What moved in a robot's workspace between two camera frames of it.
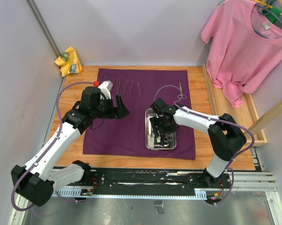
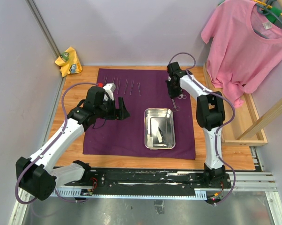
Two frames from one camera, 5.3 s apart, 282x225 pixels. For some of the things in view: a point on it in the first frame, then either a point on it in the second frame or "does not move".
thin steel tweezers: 131,86 does not move
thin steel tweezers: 117,84 does not move
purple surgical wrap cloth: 126,136 does not move
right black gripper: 155,123 to 172,94
